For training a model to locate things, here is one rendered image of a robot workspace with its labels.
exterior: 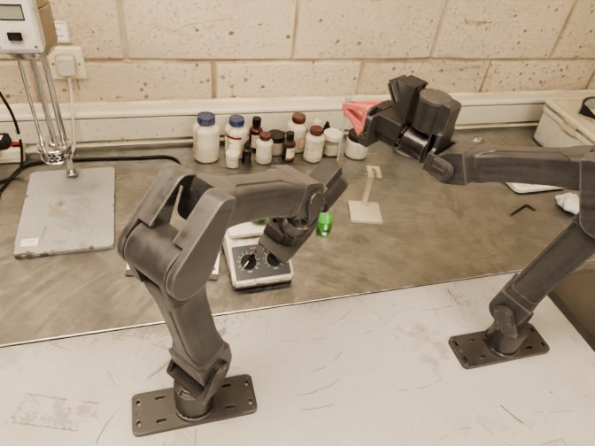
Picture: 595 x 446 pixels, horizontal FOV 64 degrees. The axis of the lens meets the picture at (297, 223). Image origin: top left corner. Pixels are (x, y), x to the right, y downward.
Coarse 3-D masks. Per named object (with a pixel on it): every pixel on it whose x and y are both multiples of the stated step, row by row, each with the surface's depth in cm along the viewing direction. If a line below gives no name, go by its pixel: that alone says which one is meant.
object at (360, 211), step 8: (368, 168) 117; (376, 168) 117; (368, 176) 115; (368, 184) 120; (368, 192) 122; (352, 208) 123; (360, 208) 124; (368, 208) 124; (376, 208) 125; (352, 216) 121; (360, 216) 121; (368, 216) 122; (376, 216) 122
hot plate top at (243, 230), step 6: (228, 228) 101; (234, 228) 101; (240, 228) 101; (246, 228) 101; (252, 228) 102; (258, 228) 102; (228, 234) 100; (234, 234) 100; (240, 234) 100; (246, 234) 100; (252, 234) 101; (258, 234) 101
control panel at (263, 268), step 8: (232, 248) 100; (240, 248) 100; (248, 248) 101; (256, 248) 101; (240, 256) 100; (256, 256) 100; (264, 256) 101; (240, 264) 99; (256, 264) 100; (264, 264) 100; (280, 264) 101; (288, 264) 102; (240, 272) 99; (248, 272) 99; (256, 272) 99; (264, 272) 100; (272, 272) 100; (280, 272) 101; (288, 272) 101; (240, 280) 98
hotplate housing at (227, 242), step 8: (224, 240) 104; (232, 240) 101; (240, 240) 101; (248, 240) 101; (256, 240) 102; (224, 248) 105; (232, 256) 99; (232, 264) 99; (232, 272) 99; (232, 280) 99; (248, 280) 99; (256, 280) 99; (264, 280) 100; (272, 280) 100; (280, 280) 101; (288, 280) 102; (240, 288) 100
